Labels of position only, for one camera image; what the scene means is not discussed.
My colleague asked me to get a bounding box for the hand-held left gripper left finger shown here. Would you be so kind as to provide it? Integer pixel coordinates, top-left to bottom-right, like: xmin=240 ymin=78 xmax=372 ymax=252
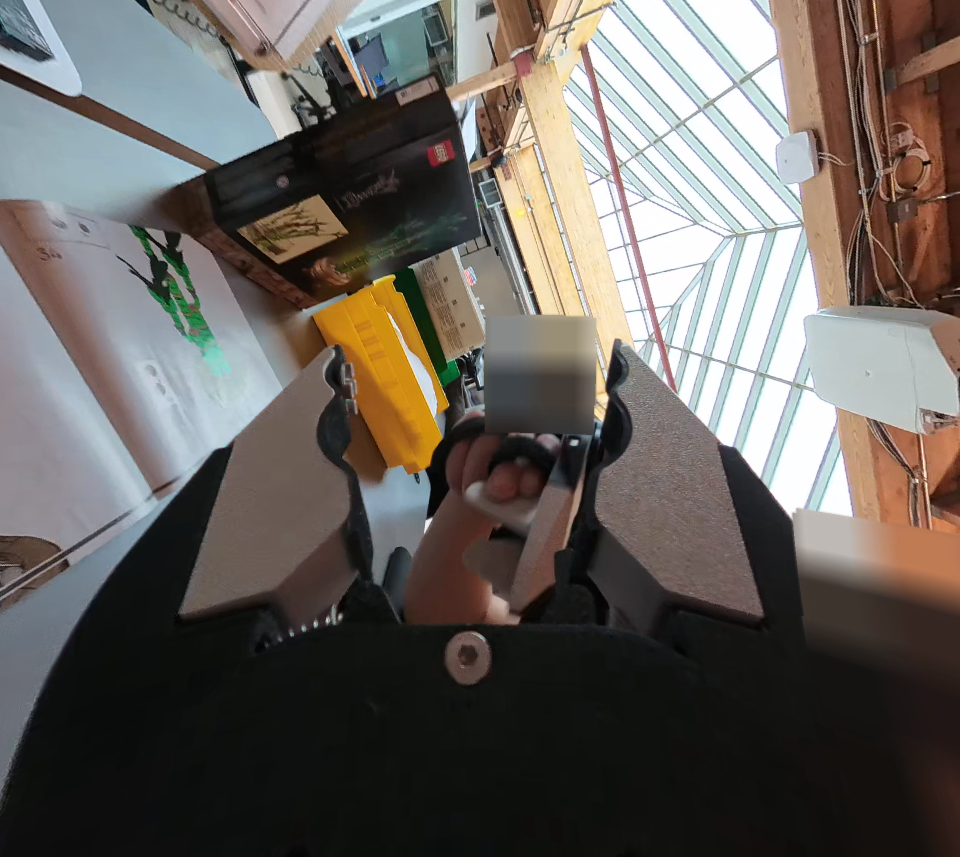
xmin=178 ymin=344 xmax=376 ymax=622

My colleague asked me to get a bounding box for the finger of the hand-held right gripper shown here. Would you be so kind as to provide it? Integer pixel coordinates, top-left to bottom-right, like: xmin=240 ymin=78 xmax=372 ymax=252
xmin=508 ymin=452 xmax=595 ymax=614
xmin=462 ymin=534 xmax=528 ymax=599

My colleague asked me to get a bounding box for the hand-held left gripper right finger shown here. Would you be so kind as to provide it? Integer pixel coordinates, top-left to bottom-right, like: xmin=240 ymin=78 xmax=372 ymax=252
xmin=585 ymin=338 xmax=768 ymax=632

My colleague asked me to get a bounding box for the open lego instruction booklet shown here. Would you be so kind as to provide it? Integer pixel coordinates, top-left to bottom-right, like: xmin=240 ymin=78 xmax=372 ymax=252
xmin=0 ymin=200 xmax=285 ymax=607

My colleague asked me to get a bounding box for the black lego set box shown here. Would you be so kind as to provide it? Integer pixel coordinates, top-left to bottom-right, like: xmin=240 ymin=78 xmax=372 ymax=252
xmin=201 ymin=92 xmax=486 ymax=309

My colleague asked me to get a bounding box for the person's right hand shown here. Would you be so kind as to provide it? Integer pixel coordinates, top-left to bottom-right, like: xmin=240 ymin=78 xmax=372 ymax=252
xmin=429 ymin=431 xmax=562 ymax=552

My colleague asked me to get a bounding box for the white plastic bag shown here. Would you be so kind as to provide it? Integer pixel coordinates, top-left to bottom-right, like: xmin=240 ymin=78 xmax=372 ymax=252
xmin=388 ymin=311 xmax=439 ymax=417

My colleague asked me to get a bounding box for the yellow plastic bin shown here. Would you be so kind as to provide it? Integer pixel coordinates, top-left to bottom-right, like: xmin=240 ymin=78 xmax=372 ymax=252
xmin=312 ymin=274 xmax=451 ymax=476

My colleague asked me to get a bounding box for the white printed panel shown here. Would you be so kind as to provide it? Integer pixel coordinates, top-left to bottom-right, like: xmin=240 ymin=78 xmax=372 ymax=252
xmin=414 ymin=248 xmax=489 ymax=363

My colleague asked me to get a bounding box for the green plastic bin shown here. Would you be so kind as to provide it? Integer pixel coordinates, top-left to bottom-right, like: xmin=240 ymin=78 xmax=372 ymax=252
xmin=392 ymin=266 xmax=462 ymax=387

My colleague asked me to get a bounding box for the white router box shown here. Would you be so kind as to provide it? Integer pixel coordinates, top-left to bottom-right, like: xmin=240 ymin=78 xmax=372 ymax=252
xmin=774 ymin=130 xmax=820 ymax=185

